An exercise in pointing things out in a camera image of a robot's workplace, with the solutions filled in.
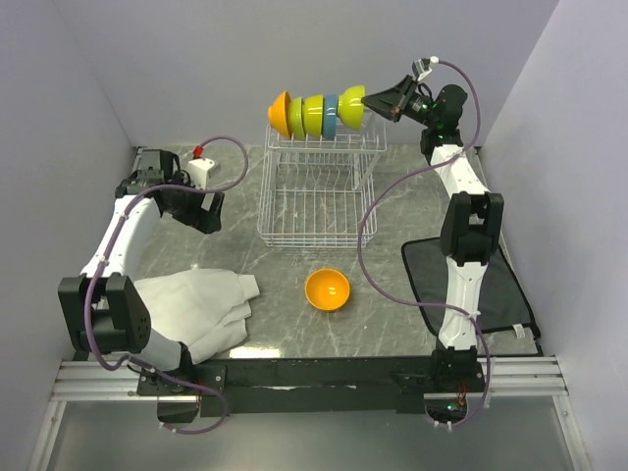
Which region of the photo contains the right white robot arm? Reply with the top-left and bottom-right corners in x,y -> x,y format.
362,76 -> 504,392

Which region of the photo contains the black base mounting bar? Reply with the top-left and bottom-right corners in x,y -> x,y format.
136,356 -> 486,417

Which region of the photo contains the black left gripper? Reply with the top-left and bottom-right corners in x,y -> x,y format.
165,171 -> 224,234

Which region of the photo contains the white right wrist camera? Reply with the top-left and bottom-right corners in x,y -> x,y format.
411,56 -> 440,84

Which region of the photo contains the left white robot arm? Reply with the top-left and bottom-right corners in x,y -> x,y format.
58,149 -> 224,394

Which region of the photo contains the lime green bowl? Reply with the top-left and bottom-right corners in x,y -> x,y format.
338,84 -> 366,131
302,94 -> 324,137

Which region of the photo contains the white wire dish rack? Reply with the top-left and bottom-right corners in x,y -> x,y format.
257,111 -> 387,248

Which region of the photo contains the white cloth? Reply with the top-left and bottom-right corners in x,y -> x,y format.
135,269 -> 260,364

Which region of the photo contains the orange bowl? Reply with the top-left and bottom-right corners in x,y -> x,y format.
304,268 -> 351,312
267,90 -> 292,139

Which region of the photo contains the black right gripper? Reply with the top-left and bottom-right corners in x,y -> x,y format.
359,76 -> 437,130

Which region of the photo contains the blue bottom bowl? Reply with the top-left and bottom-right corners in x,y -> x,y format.
322,94 -> 339,140

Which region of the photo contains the dark grey drying mat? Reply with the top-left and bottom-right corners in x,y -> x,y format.
401,237 -> 541,340

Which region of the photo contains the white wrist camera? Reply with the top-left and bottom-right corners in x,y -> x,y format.
184,145 -> 221,189
411,56 -> 440,84

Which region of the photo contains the aluminium front rail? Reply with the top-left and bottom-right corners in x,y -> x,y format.
51,357 -> 567,401

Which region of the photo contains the white square bowl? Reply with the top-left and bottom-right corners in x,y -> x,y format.
288,97 -> 306,141

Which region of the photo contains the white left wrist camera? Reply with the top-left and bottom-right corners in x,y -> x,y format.
184,145 -> 221,189

